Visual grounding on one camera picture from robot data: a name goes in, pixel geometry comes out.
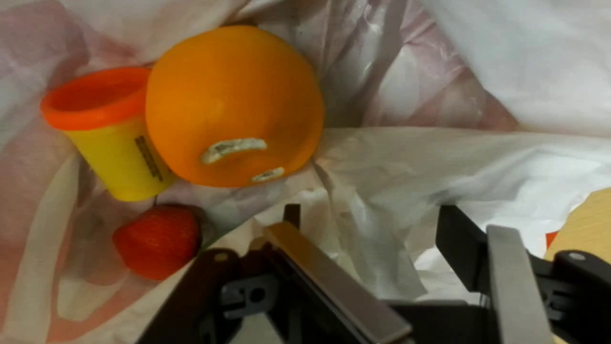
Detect white plastic bag orange stripes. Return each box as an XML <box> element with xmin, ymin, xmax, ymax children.
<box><xmin>0</xmin><ymin>0</ymin><xmax>611</xmax><ymax>344</ymax></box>

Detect small red toy strawberry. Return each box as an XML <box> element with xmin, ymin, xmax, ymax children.
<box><xmin>111</xmin><ymin>202</ymin><xmax>205</xmax><ymax>281</ymax></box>

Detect orange toy fruit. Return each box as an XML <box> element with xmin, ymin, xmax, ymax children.
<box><xmin>144</xmin><ymin>25</ymin><xmax>327</xmax><ymax>189</ymax></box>

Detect yellow cup with orange lid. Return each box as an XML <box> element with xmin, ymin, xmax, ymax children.
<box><xmin>40</xmin><ymin>65</ymin><xmax>178</xmax><ymax>204</ymax></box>

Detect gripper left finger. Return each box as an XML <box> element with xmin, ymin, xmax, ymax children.
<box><xmin>140</xmin><ymin>202</ymin><xmax>415</xmax><ymax>344</ymax></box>

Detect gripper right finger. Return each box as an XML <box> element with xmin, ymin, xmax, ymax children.
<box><xmin>438</xmin><ymin>202</ymin><xmax>611</xmax><ymax>344</ymax></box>

